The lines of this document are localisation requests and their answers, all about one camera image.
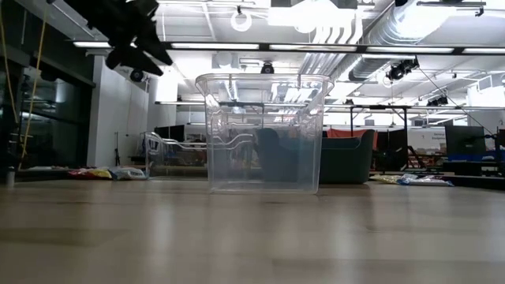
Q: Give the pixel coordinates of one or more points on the black metal bench frame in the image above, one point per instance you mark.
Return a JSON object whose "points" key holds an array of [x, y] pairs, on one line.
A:
{"points": [[380, 107]]}

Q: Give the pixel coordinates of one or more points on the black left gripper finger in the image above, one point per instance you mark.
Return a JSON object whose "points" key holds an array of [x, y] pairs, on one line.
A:
{"points": [[134, 59], [154, 47]]}

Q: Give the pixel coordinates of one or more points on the red Skittles candy pack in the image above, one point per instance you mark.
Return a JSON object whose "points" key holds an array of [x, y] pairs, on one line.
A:
{"points": [[81, 174]]}

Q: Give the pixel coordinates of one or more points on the black ceiling camera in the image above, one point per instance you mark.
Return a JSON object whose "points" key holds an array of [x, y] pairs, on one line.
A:
{"points": [[267, 68], [136, 75]]}

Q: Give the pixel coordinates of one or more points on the blue desk surface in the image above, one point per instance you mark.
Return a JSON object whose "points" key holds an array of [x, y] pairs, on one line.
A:
{"points": [[473, 158]]}

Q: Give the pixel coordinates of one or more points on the black tripod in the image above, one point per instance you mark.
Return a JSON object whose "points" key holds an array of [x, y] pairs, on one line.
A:
{"points": [[117, 155]]}

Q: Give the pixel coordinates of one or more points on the black computer monitor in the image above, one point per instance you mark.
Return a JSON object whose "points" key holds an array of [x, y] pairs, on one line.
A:
{"points": [[169, 133], [465, 140]]}

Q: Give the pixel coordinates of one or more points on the long ceiling light strip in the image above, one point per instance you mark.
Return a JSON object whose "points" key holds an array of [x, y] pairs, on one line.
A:
{"points": [[215, 46]]}

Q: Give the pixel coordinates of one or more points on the white cylinder post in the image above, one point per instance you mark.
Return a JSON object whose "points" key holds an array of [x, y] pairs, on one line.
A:
{"points": [[10, 177]]}

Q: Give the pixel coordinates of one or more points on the large clear plastic bin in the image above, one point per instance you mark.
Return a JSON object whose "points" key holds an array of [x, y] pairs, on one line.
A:
{"points": [[264, 158]]}

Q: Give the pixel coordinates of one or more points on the black ceiling spotlight cluster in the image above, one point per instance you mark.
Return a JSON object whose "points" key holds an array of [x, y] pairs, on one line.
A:
{"points": [[402, 69], [438, 101]]}

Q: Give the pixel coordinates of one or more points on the silver air duct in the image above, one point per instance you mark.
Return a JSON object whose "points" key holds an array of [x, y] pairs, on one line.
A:
{"points": [[394, 27]]}

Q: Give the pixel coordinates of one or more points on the orange fabric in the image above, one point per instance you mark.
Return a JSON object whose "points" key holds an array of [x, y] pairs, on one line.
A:
{"points": [[343, 133]]}

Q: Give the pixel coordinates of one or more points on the small clear plastic bin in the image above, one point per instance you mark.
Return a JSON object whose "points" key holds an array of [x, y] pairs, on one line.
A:
{"points": [[173, 158]]}

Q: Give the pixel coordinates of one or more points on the teal plastic bin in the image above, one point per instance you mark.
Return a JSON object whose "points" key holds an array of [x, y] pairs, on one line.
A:
{"points": [[347, 161]]}

